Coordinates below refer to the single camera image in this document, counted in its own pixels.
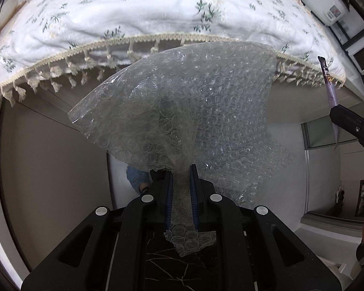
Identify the white microwave oven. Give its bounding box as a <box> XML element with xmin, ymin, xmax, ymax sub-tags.
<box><xmin>331</xmin><ymin>15</ymin><xmax>364</xmax><ymax>75</ymax></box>

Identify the person's leg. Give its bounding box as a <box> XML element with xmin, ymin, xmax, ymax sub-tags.
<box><xmin>126</xmin><ymin>165</ymin><xmax>154</xmax><ymax>194</ymax></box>

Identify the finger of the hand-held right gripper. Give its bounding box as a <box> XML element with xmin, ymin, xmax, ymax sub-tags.
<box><xmin>329</xmin><ymin>104</ymin><xmax>364</xmax><ymax>146</ymax></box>

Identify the white floral tablecloth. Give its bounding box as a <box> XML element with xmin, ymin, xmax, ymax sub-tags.
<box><xmin>0</xmin><ymin>0</ymin><xmax>346</xmax><ymax>114</ymax></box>

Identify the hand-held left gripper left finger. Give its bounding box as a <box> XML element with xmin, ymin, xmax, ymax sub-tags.
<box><xmin>21</xmin><ymin>171</ymin><xmax>174</xmax><ymax>291</ymax></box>

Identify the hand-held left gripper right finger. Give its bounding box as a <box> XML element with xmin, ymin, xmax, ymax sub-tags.
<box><xmin>190</xmin><ymin>164</ymin><xmax>342</xmax><ymax>291</ymax></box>

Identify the clear bubble wrap sheet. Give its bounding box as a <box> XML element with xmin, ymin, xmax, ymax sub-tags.
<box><xmin>67</xmin><ymin>41</ymin><xmax>295</xmax><ymax>258</ymax></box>

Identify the purple stick sachet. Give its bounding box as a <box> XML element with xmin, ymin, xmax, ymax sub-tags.
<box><xmin>318</xmin><ymin>55</ymin><xmax>340</xmax><ymax>150</ymax></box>

